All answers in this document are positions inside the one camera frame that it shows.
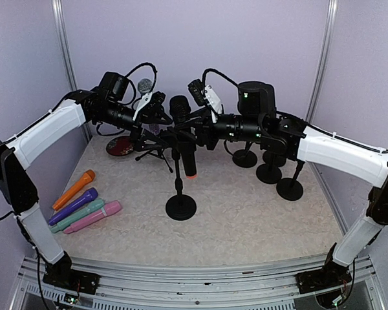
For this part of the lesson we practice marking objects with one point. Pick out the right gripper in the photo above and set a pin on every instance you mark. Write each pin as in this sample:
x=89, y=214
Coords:
x=204, y=128

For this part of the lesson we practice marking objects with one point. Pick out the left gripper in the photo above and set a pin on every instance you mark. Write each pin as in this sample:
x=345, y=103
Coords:
x=138, y=138

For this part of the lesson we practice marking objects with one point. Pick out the black tripod mic stand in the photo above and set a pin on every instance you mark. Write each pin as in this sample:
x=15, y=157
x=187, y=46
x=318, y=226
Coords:
x=157, y=152

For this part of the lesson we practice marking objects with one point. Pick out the black tall microphone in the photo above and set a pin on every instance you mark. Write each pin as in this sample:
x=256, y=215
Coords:
x=186, y=151

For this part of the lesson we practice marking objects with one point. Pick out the orange microphone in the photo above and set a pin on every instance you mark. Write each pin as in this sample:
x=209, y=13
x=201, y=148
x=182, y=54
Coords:
x=87, y=177

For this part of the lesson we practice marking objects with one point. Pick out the pink microphone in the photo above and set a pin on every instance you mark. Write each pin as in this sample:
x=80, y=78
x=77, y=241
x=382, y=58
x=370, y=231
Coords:
x=107, y=210

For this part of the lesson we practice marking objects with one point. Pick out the purple microphone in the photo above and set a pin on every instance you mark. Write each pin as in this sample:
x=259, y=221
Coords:
x=87, y=197

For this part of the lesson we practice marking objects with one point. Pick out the teal microphone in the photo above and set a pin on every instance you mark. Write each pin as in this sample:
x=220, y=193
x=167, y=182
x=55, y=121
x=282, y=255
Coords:
x=77, y=215

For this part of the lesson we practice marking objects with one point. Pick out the black round-base stand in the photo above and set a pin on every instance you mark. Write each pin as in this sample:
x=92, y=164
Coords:
x=277, y=160

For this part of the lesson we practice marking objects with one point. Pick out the silver rhinestone microphone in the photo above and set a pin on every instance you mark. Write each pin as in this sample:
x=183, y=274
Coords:
x=144, y=86

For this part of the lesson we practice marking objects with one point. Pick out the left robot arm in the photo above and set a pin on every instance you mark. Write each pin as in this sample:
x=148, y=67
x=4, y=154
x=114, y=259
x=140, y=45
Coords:
x=102, y=104

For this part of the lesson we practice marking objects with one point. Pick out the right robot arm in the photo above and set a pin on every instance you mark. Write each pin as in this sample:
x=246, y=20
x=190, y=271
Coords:
x=284, y=135

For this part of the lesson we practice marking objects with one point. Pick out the dark red floral plate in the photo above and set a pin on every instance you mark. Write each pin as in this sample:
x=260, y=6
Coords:
x=120, y=146

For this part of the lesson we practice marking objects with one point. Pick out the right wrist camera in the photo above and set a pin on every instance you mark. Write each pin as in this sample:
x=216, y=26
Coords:
x=205, y=96

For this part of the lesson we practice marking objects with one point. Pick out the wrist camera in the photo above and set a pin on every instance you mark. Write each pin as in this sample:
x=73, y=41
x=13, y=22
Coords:
x=205, y=96
x=150, y=109

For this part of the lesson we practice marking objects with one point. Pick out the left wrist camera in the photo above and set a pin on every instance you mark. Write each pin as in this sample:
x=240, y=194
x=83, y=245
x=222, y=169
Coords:
x=150, y=109

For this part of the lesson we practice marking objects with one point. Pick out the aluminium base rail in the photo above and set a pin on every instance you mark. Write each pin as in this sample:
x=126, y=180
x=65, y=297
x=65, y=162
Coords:
x=259, y=286

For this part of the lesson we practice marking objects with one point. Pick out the left metal frame post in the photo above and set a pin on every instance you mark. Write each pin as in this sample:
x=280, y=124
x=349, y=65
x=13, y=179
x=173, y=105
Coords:
x=61, y=30

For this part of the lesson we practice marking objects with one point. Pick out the metal frame post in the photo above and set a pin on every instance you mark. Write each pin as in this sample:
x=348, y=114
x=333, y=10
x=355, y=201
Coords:
x=61, y=30
x=323, y=29

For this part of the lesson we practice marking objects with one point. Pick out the right metal frame post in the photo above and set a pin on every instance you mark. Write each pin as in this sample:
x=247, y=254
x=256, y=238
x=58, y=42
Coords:
x=323, y=29

